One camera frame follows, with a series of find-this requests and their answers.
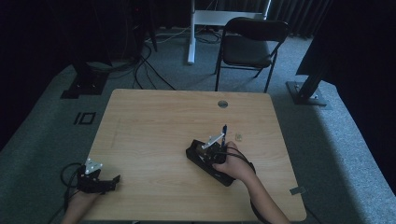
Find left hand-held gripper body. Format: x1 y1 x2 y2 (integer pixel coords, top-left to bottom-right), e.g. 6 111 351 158
77 157 108 194

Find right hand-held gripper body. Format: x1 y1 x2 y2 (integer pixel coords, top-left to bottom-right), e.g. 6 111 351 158
200 133 228 165

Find black pencil case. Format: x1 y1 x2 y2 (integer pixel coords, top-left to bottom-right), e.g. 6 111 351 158
186 139 235 188

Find person's left hand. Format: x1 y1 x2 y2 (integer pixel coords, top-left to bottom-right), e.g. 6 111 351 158
66 190 102 218

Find person's right hand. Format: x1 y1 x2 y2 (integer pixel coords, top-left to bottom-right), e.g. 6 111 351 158
213 141 255 182

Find grey tape piece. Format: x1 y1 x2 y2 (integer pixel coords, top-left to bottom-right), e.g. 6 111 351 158
289 186 307 196

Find black metal stand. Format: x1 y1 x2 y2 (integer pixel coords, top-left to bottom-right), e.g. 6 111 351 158
285 62 332 110
60 59 110 100

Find black folding chair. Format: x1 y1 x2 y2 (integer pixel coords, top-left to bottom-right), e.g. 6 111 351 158
214 17 290 93

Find dark curtain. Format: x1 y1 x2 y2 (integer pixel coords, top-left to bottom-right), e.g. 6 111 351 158
214 0 332 39

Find left hand-held gripper cable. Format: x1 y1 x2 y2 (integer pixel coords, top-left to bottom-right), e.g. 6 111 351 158
46 161 84 224

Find hand-held gripper cable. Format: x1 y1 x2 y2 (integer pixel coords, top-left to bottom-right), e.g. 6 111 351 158
46 161 84 224
222 147 274 224

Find right hand-held gripper cable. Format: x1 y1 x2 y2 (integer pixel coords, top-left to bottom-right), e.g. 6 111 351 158
222 147 274 224

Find black floor cables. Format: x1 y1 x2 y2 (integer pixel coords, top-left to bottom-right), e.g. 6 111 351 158
132 43 177 91

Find white floor cable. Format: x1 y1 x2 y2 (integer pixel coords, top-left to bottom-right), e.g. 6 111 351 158
145 26 194 45

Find white desk frame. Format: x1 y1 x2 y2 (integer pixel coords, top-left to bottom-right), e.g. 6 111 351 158
187 0 272 65

